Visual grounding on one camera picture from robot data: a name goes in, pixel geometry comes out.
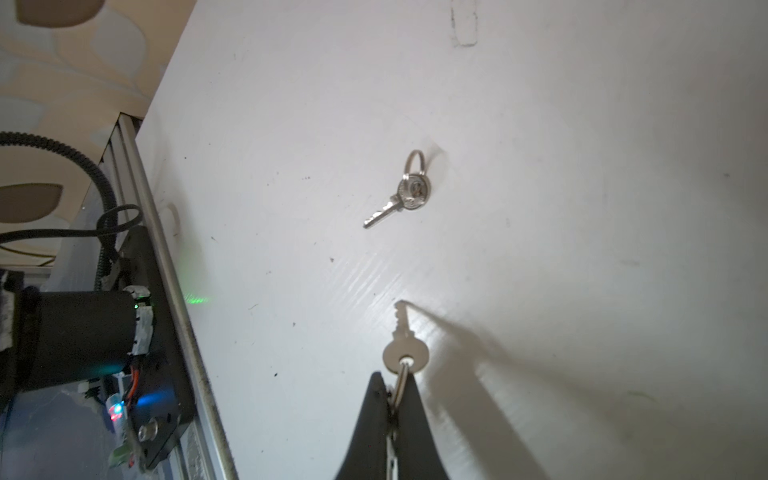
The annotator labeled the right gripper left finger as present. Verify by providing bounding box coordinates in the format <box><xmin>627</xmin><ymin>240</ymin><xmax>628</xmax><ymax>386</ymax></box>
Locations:
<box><xmin>336</xmin><ymin>372</ymin><xmax>390</xmax><ymax>480</ymax></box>

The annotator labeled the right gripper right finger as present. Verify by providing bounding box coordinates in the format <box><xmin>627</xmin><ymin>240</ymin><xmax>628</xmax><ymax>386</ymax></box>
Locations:
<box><xmin>395</xmin><ymin>372</ymin><xmax>449</xmax><ymax>480</ymax></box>

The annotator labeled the small key bunch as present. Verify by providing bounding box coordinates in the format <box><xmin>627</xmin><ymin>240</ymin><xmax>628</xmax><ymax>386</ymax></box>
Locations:
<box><xmin>363</xmin><ymin>150</ymin><xmax>432</xmax><ymax>229</ymax></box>

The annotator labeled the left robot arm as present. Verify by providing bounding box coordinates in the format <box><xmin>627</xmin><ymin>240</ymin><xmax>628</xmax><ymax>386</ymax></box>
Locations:
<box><xmin>1</xmin><ymin>132</ymin><xmax>155</xmax><ymax>407</ymax></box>

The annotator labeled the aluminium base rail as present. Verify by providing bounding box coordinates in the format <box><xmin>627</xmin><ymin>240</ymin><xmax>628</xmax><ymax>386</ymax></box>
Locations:
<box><xmin>110</xmin><ymin>113</ymin><xmax>238</xmax><ymax>479</ymax></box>

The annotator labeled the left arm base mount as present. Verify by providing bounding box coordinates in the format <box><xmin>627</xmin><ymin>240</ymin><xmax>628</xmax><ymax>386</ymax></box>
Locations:
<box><xmin>100</xmin><ymin>226</ymin><xmax>196</xmax><ymax>471</ymax></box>

